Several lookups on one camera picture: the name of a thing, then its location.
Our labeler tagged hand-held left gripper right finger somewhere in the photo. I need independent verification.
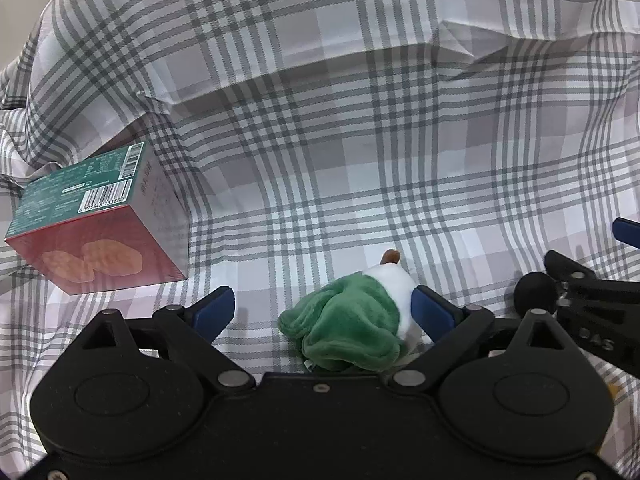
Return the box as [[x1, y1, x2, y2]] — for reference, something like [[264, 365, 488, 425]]
[[389, 285, 581, 393]]

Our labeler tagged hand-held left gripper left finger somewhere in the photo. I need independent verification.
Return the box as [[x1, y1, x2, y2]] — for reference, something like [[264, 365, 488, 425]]
[[75, 286, 253, 393]]

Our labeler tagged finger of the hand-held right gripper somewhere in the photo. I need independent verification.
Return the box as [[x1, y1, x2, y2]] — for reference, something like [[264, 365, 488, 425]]
[[544, 249, 598, 286], [612, 217, 640, 250]]

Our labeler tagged green and white plush toy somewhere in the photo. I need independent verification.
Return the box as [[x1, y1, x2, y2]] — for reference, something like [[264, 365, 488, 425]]
[[277, 248, 419, 374]]

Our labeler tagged black cylinder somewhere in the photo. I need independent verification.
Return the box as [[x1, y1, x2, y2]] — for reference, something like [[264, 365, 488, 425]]
[[514, 271, 559, 319]]

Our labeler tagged red and green box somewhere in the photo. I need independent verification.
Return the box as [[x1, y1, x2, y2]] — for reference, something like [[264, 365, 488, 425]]
[[5, 142, 191, 296]]

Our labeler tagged grey plaid blanket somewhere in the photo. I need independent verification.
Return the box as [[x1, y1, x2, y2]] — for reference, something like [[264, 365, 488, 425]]
[[0, 0, 640, 480]]

